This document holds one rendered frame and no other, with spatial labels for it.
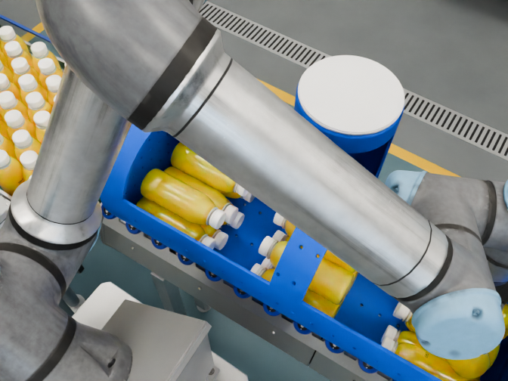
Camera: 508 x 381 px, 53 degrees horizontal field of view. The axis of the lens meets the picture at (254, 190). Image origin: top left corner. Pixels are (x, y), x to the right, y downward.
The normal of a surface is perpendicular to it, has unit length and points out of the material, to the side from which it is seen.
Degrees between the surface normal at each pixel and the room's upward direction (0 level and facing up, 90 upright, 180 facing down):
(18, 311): 50
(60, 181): 70
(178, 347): 43
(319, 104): 0
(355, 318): 14
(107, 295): 0
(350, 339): 76
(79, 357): 36
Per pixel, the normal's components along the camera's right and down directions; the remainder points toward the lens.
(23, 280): 0.65, -0.54
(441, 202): -0.18, -0.79
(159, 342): -0.58, -0.70
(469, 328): -0.15, 0.61
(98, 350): 0.58, 0.00
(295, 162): 0.26, 0.14
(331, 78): 0.01, -0.54
